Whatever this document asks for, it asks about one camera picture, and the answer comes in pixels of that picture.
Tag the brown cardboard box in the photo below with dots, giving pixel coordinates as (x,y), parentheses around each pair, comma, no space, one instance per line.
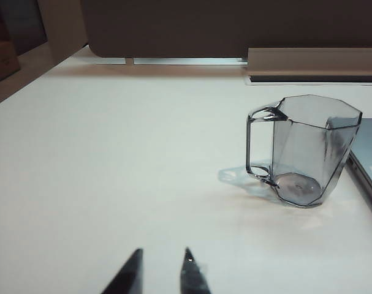
(3,61)

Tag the beige desk divider panel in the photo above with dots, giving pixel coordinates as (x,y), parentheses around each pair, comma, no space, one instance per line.
(204,27)

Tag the silver Dell laptop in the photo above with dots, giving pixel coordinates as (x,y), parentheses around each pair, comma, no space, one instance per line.
(369,144)

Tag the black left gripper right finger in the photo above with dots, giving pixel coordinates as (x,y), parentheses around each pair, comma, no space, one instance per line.
(190,275)

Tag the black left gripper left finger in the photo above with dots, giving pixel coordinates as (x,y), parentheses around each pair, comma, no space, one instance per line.
(130,275)

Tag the transparent grey plastic cup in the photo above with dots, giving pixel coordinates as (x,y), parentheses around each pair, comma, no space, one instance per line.
(305,153)

